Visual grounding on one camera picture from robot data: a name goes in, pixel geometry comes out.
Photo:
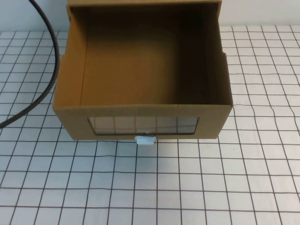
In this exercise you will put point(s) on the brown cardboard drawer with window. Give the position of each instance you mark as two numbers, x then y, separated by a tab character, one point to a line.
70	117

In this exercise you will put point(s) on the brown cardboard box shell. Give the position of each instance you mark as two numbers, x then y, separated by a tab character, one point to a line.
140	2

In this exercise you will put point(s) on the white grid-pattern tablecloth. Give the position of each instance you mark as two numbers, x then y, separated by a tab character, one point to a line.
70	187

